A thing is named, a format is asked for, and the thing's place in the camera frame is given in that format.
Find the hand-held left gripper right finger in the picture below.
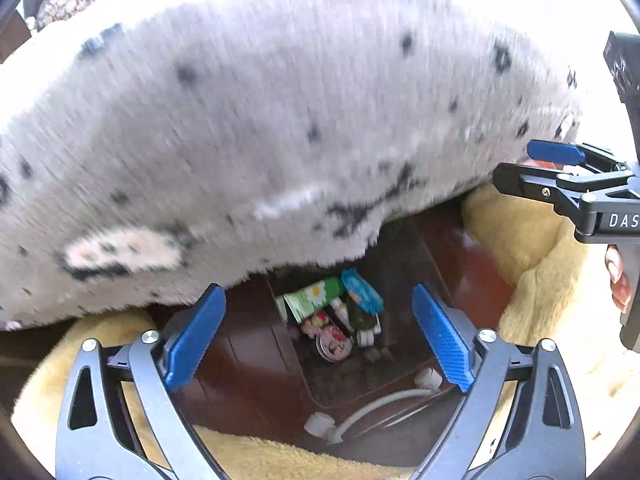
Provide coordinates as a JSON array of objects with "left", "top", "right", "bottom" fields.
[{"left": 410, "top": 281, "right": 587, "bottom": 480}]

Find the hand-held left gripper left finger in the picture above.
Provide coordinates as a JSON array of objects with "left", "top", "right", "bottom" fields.
[{"left": 55, "top": 283, "right": 237, "bottom": 480}]

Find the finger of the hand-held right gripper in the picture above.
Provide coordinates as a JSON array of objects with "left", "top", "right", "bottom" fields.
[
  {"left": 492, "top": 162, "right": 637, "bottom": 217},
  {"left": 526, "top": 139, "right": 633, "bottom": 176}
]

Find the dark green box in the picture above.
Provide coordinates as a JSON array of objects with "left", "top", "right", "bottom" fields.
[{"left": 347, "top": 305, "right": 383, "bottom": 333}]

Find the blue wipes packet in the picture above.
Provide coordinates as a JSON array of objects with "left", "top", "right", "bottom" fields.
[{"left": 341, "top": 268, "right": 384, "bottom": 313}]

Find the brown waste bin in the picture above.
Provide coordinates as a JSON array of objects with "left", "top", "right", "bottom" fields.
[{"left": 264, "top": 217, "right": 453, "bottom": 411}]

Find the yellow bottle with white cap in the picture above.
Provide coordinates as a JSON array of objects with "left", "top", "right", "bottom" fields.
[{"left": 330, "top": 297, "right": 352, "bottom": 331}]

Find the round tin with pink lid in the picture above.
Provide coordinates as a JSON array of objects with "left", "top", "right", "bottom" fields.
[{"left": 316, "top": 325, "right": 352, "bottom": 362}]

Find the green tube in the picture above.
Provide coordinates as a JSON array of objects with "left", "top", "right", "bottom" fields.
[{"left": 276, "top": 277, "right": 346, "bottom": 325}]

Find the person's right hand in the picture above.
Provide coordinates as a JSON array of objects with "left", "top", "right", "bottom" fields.
[{"left": 604, "top": 245, "right": 632, "bottom": 314}]

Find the yellow fluffy rug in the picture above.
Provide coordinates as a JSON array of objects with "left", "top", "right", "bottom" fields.
[{"left": 10, "top": 185, "right": 640, "bottom": 480}]

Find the grey spotted plush seal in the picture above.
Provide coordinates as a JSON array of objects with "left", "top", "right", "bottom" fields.
[{"left": 0, "top": 0, "right": 591, "bottom": 332}]

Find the wooden headboard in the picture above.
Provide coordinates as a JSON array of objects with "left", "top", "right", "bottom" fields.
[{"left": 0, "top": 14, "right": 32, "bottom": 64}]

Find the brown floral pillow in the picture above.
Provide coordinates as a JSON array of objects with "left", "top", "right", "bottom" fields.
[{"left": 34, "top": 0, "right": 102, "bottom": 32}]

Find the white power cable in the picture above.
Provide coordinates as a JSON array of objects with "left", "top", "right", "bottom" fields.
[{"left": 304, "top": 367, "right": 443, "bottom": 445}]

